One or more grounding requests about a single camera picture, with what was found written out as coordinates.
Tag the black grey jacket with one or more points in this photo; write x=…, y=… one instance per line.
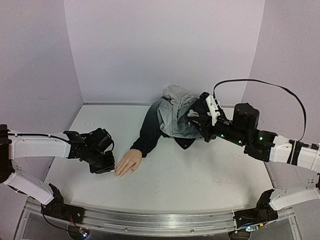
x=168, y=117

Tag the aluminium front rail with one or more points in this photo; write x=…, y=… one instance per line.
x=32, y=225

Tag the mannequin hand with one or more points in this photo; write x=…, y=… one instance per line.
x=129, y=163

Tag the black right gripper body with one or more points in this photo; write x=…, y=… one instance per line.
x=203, y=121

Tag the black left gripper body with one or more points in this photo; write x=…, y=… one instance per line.
x=99, y=164

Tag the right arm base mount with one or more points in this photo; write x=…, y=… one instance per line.
x=262, y=213

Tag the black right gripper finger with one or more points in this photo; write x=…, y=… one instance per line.
x=197, y=125
x=203, y=108

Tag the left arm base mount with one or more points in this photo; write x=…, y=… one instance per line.
x=58, y=209

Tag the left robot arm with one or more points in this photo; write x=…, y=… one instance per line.
x=95, y=148

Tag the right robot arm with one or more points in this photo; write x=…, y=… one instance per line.
x=268, y=146

